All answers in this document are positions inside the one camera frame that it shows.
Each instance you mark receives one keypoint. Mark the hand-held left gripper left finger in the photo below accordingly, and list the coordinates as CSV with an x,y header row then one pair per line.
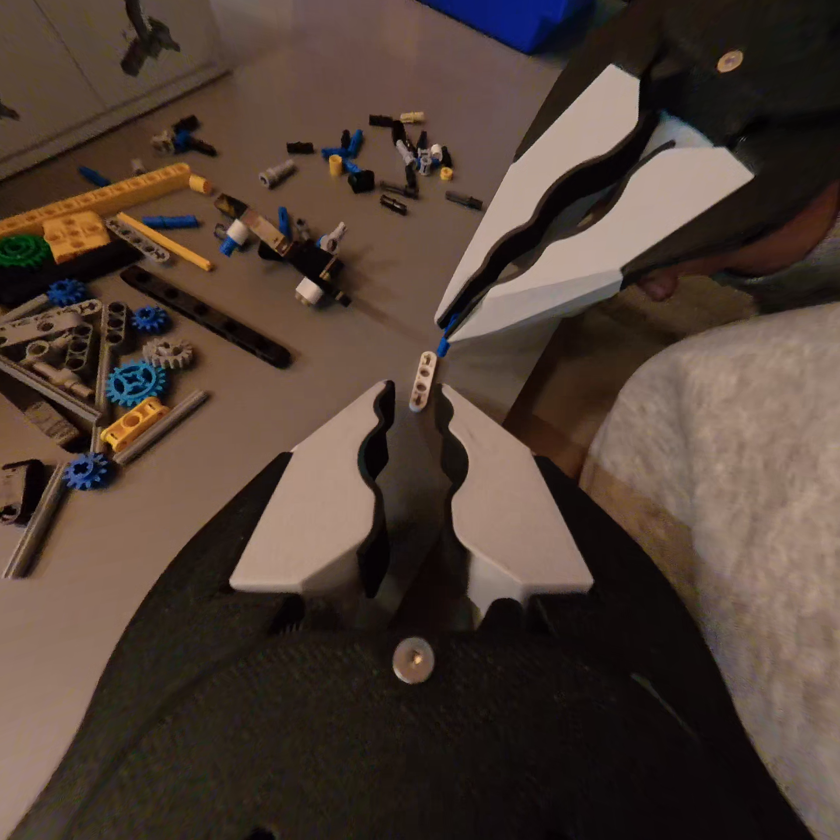
x,y
308,512

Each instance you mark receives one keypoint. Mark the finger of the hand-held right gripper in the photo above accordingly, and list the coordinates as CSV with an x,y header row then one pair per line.
x,y
564,144
643,216

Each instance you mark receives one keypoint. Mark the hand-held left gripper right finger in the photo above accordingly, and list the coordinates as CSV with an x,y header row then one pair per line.
x,y
512,518

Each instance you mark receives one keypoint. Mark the small light grey lego liftarm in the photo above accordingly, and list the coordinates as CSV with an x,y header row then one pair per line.
x,y
423,380

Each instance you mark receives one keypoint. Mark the blue lego pin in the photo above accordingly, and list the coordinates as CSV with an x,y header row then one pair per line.
x,y
446,338

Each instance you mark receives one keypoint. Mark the person's right forearm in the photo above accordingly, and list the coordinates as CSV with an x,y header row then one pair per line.
x,y
820,269

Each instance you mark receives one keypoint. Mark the yellow lego connector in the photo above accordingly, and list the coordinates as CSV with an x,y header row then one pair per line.
x,y
136,422

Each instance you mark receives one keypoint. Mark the scattered small lego pins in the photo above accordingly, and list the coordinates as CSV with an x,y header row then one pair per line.
x,y
361,180

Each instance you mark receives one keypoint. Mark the grey lego gear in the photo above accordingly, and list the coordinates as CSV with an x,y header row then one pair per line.
x,y
167,353

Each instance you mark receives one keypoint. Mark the large blue lego gear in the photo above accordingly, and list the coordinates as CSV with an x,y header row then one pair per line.
x,y
136,384

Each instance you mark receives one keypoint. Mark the long black lego beam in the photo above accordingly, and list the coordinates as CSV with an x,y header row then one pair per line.
x,y
210,318

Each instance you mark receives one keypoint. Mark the small blue lego gear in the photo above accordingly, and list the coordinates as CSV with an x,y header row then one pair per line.
x,y
65,292
87,471
149,319

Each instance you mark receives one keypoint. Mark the long grey lego axle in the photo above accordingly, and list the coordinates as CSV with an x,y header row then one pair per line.
x,y
102,387
49,392

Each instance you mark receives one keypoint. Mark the dark grey lego beam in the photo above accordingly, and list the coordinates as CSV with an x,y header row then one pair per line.
x,y
80,351
119,321

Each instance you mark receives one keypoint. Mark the grey lego tee connector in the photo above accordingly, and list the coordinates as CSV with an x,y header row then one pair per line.
x,y
56,374

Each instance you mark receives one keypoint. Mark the black lego piece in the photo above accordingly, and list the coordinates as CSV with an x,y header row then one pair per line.
x,y
19,492

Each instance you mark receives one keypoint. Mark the grey lego pin with bush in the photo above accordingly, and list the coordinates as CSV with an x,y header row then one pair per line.
x,y
275,174

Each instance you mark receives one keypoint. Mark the yellow lego axle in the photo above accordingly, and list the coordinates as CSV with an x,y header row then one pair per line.
x,y
170,244

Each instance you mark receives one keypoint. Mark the thin grey lego liftarm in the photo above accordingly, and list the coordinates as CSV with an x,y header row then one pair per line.
x,y
139,239

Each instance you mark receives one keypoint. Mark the blue lego axle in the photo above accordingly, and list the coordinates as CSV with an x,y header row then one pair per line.
x,y
169,221
95,176

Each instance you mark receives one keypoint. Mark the long light grey lego liftarm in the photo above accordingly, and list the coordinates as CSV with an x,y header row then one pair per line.
x,y
46,321

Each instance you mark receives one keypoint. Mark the thick black lego beam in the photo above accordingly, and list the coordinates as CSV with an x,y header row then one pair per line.
x,y
65,279

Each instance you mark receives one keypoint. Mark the short yellow lego cylinder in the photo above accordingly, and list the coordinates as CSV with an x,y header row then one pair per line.
x,y
201,184

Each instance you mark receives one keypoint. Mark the long yellow lego beam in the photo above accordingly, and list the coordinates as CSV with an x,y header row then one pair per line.
x,y
118,193

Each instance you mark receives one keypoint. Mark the small black blue lego assembly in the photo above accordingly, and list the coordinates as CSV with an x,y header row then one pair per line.
x,y
184,134

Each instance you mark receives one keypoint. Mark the green lego gear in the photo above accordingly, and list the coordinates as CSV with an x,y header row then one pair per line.
x,y
23,253

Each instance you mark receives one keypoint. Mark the lego instruction booklet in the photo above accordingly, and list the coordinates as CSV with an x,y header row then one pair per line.
x,y
65,79

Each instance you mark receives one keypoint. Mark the person's right hand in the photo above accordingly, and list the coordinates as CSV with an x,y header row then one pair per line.
x,y
656,287

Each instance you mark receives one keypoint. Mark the blue plastic bin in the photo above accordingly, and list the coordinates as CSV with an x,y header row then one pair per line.
x,y
512,19

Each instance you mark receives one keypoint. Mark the person's grey sweater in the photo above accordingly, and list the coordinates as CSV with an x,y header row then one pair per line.
x,y
722,525

